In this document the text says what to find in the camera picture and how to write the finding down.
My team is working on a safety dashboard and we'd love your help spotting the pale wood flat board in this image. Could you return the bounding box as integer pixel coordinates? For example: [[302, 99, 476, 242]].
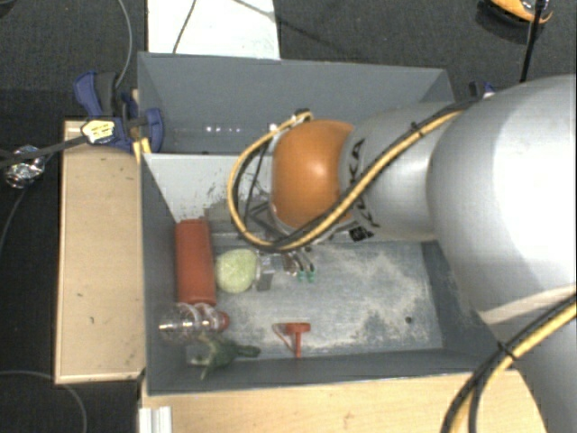
[[53, 118, 146, 385]]

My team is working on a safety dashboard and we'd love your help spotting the pale green ball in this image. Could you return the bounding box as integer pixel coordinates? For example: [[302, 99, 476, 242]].
[[214, 247, 262, 295]]

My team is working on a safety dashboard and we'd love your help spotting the red T-shaped tool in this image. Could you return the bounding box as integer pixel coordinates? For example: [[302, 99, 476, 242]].
[[270, 321, 313, 360]]

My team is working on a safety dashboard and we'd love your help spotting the grey metal bin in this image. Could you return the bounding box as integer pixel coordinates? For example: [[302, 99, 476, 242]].
[[136, 51, 499, 397]]

